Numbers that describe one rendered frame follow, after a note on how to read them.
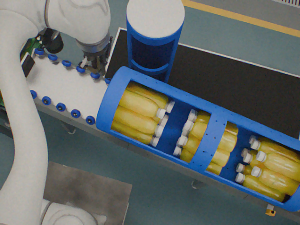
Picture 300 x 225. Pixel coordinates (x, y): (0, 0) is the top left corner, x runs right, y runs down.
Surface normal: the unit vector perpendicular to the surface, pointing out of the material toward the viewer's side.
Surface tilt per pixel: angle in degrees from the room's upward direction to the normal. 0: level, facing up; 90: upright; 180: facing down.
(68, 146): 0
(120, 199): 4
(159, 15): 0
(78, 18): 76
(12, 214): 17
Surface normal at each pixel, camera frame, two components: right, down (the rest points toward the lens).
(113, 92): 0.01, -0.18
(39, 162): 0.78, -0.20
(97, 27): 0.55, 0.80
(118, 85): 0.10, -0.38
